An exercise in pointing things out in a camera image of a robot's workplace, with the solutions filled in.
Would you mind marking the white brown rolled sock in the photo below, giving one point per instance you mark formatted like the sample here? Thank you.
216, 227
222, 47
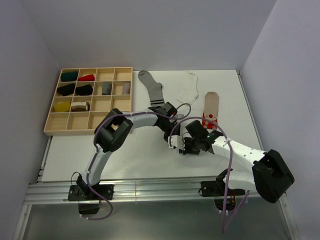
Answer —
80, 106

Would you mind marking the red rolled sock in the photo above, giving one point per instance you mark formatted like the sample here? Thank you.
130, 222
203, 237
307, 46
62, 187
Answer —
87, 78

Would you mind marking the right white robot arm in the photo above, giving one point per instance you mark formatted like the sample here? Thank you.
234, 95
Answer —
266, 172

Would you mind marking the aluminium mounting rail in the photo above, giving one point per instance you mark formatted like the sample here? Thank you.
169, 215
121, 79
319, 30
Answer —
128, 190

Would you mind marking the plain white sock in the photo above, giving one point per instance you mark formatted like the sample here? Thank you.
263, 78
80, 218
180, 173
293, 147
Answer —
189, 92

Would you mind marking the light grey rolled sock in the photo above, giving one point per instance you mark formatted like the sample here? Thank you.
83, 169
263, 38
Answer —
126, 89

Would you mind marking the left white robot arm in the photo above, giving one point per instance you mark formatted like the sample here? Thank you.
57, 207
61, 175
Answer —
112, 132

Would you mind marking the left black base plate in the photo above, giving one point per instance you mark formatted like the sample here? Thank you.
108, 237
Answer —
76, 194

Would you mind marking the beige red reindeer sock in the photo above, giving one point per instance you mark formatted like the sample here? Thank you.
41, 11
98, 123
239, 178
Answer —
211, 106

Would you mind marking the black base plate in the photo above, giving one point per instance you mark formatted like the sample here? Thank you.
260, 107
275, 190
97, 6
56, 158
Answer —
214, 188
76, 194

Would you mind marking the yellow rolled sock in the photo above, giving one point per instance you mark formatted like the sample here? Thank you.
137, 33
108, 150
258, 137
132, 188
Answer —
62, 107

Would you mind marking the dark green rolled sock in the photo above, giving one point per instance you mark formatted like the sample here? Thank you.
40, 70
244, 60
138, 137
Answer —
69, 76

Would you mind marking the wooden compartment tray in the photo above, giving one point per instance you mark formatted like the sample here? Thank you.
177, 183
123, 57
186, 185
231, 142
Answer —
85, 122

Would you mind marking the black rolled sock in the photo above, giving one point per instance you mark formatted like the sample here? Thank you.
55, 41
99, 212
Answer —
66, 90
85, 90

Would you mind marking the black rolled sock left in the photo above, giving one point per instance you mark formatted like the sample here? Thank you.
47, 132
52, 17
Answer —
66, 90

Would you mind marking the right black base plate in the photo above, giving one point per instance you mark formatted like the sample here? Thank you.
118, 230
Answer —
214, 188

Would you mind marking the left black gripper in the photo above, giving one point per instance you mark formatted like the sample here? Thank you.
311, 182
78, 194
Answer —
176, 130

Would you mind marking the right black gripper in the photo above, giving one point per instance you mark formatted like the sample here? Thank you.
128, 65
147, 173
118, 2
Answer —
187, 151

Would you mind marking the black rolled sock right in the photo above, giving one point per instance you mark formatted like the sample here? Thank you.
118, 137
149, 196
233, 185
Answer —
85, 90

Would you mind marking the grey striped sock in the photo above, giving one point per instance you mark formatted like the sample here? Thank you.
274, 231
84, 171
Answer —
154, 88

